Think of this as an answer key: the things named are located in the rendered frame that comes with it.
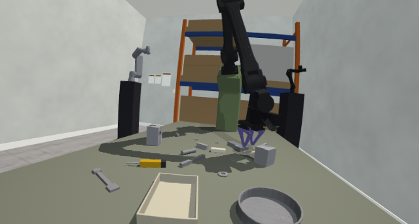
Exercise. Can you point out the yellow-handled screwdriver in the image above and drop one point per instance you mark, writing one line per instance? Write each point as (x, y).
(149, 163)

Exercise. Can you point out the beige open tray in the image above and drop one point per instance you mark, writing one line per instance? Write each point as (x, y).
(172, 199)

